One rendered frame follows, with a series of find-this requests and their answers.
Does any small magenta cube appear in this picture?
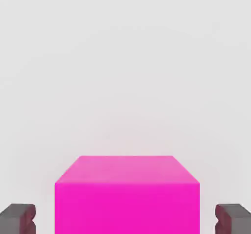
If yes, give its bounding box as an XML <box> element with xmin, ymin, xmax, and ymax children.
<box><xmin>54</xmin><ymin>155</ymin><xmax>201</xmax><ymax>234</ymax></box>

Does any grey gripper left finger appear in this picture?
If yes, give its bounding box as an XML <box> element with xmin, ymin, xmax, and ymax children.
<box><xmin>0</xmin><ymin>203</ymin><xmax>37</xmax><ymax>234</ymax></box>

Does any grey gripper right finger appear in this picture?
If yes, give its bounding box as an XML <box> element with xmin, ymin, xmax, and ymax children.
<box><xmin>215</xmin><ymin>203</ymin><xmax>251</xmax><ymax>234</ymax></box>

